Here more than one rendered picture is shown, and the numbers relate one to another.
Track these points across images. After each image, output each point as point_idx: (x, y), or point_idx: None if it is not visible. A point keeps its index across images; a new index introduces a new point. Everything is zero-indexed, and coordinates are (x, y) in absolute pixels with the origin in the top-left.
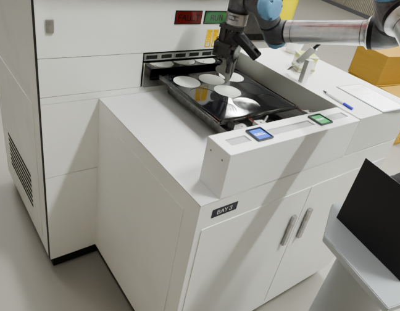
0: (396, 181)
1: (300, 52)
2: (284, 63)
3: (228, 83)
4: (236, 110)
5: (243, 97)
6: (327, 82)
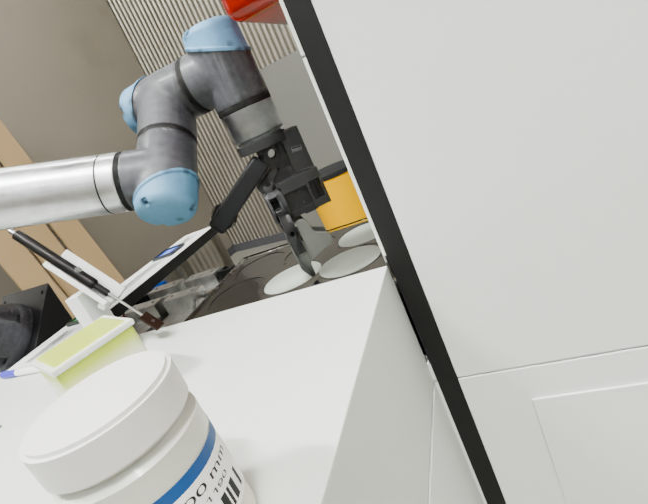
0: (21, 304)
1: (106, 324)
2: (196, 368)
3: (312, 283)
4: (241, 278)
5: (254, 293)
6: (27, 419)
